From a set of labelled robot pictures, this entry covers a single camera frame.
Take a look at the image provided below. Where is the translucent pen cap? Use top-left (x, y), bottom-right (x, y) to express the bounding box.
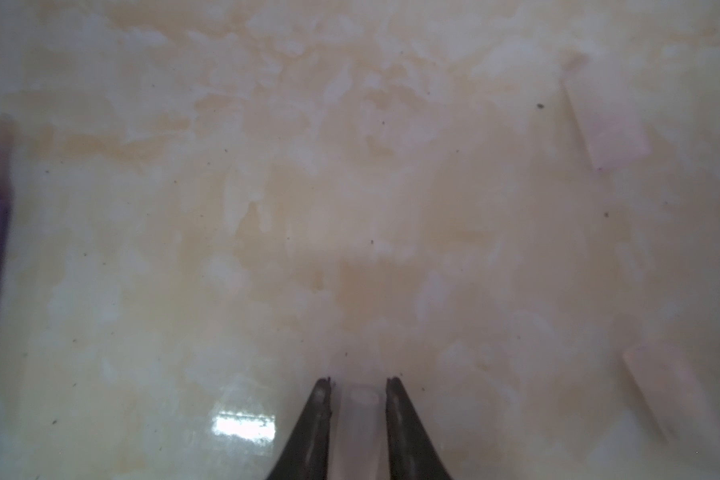
top-left (563, 54), bottom-right (651, 171)
top-left (622, 343), bottom-right (720, 469)
top-left (329, 384), bottom-right (385, 479)

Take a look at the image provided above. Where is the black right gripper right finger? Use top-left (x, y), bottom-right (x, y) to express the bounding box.
top-left (385, 377), bottom-right (452, 480)

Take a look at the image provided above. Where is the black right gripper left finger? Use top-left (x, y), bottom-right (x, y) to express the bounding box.
top-left (266, 377), bottom-right (333, 480)

